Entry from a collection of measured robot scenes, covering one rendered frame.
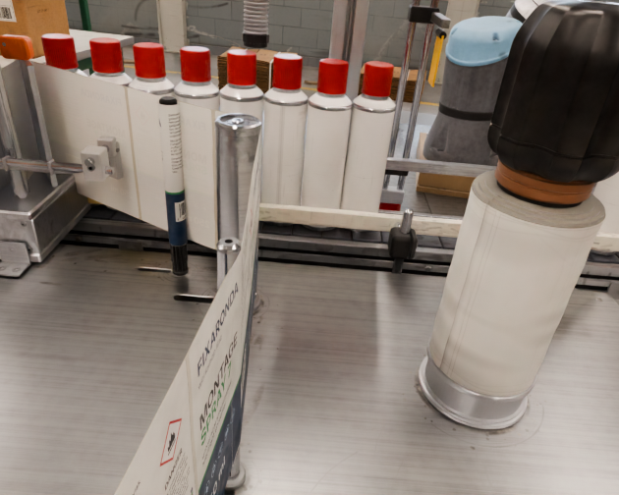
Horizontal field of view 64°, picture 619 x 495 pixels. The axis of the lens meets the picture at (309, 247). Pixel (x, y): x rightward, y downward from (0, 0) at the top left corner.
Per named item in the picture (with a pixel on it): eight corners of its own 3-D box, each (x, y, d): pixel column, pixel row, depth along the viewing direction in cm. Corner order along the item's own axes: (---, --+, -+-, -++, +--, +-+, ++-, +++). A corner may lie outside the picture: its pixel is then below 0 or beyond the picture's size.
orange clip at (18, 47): (0, 58, 50) (-5, 35, 49) (11, 55, 52) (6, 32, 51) (29, 61, 50) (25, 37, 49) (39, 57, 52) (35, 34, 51)
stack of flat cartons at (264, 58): (216, 93, 443) (215, 56, 426) (231, 81, 489) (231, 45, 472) (288, 101, 440) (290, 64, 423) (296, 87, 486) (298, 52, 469)
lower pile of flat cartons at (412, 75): (352, 95, 475) (355, 72, 464) (361, 83, 520) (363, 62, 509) (421, 104, 465) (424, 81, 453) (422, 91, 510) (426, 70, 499)
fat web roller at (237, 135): (210, 314, 48) (203, 125, 39) (219, 287, 52) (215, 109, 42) (257, 318, 48) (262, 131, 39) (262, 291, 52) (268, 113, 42)
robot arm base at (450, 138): (422, 168, 88) (429, 112, 83) (422, 139, 101) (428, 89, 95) (512, 175, 86) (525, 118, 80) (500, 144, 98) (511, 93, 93)
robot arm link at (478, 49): (424, 102, 88) (435, 19, 81) (465, 89, 96) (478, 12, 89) (486, 118, 81) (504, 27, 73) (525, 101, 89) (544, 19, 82)
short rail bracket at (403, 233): (380, 301, 61) (397, 213, 54) (378, 286, 63) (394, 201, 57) (407, 302, 61) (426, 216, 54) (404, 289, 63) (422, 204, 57)
